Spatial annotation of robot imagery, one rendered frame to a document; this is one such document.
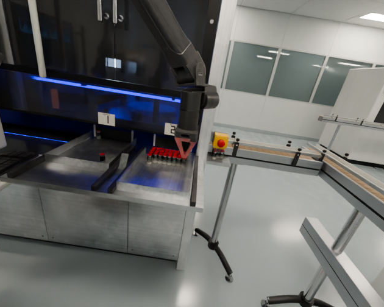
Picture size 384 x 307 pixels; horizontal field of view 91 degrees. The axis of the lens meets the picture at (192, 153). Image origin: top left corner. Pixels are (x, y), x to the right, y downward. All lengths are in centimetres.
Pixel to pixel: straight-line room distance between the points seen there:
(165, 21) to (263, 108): 545
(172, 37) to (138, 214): 103
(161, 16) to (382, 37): 675
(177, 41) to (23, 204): 141
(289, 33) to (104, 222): 565
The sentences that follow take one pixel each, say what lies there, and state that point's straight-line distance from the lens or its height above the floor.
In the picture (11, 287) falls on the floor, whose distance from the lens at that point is 171.
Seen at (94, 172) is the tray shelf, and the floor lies 88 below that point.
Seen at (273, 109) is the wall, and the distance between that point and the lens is 595.
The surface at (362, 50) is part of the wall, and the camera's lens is 682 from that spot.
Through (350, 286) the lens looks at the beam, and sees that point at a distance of 126.
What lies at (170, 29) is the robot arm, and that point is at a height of 137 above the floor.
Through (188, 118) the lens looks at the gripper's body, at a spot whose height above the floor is 118.
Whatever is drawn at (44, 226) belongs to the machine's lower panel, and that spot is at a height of 22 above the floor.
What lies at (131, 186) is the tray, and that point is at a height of 90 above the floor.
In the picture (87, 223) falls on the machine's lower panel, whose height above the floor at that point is 31.
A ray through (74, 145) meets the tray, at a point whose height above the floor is 88.
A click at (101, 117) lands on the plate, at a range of 107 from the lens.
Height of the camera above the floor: 129
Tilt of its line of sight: 23 degrees down
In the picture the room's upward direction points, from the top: 9 degrees clockwise
